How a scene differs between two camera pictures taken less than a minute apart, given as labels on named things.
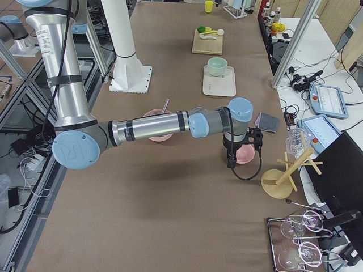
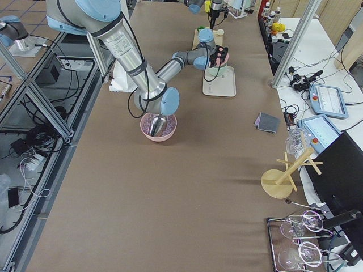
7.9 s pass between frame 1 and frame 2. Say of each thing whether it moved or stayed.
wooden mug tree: stayed
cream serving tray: stayed
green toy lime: stayed
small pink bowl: moved
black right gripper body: moved
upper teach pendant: stayed
